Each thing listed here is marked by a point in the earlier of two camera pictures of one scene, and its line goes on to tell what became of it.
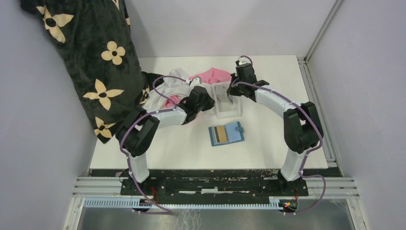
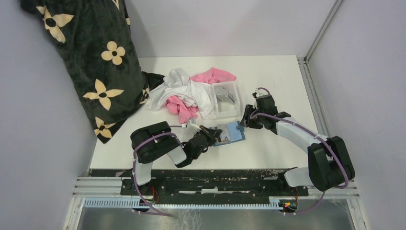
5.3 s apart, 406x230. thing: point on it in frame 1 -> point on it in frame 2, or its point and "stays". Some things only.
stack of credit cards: x=221 y=95 stays
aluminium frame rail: x=105 y=192 stays
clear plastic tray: x=226 y=105 stays
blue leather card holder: x=229 y=133 stays
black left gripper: x=211 y=102 -> x=212 y=134
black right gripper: x=231 y=91 -> x=246 y=121
